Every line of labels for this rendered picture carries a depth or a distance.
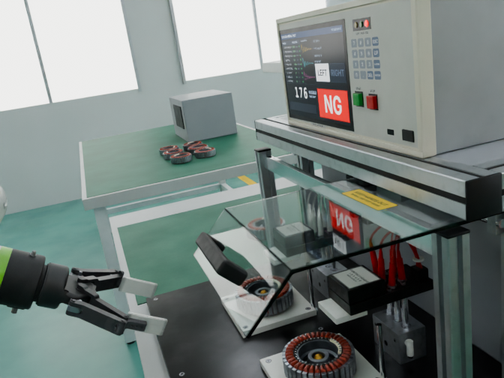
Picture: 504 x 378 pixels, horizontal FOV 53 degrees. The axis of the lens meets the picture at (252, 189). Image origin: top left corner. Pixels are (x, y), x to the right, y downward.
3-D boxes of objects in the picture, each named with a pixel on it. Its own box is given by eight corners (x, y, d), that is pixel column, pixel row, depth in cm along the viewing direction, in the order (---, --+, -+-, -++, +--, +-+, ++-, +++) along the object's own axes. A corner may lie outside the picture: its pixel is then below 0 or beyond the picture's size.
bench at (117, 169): (119, 352, 236) (82, 199, 215) (100, 232, 406) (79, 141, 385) (330, 287, 266) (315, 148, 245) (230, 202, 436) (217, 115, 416)
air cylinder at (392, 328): (400, 365, 79) (397, 334, 78) (373, 341, 86) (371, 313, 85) (427, 355, 81) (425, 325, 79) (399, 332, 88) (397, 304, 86)
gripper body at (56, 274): (35, 290, 91) (87, 301, 94) (31, 315, 83) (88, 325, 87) (48, 253, 90) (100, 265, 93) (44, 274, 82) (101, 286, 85)
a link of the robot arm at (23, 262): (9, 257, 79) (16, 235, 87) (-12, 322, 81) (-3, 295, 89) (49, 266, 81) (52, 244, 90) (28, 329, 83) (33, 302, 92)
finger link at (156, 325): (128, 310, 86) (128, 313, 85) (167, 319, 88) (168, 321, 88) (122, 326, 86) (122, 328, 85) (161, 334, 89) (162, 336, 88)
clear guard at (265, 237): (246, 339, 50) (237, 285, 48) (193, 256, 72) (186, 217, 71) (508, 256, 59) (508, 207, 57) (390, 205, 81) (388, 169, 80)
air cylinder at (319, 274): (328, 300, 102) (325, 275, 100) (312, 285, 109) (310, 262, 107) (351, 293, 103) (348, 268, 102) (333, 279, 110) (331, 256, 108)
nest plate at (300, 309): (243, 338, 93) (242, 332, 92) (221, 303, 107) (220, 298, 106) (316, 315, 97) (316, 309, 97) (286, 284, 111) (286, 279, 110)
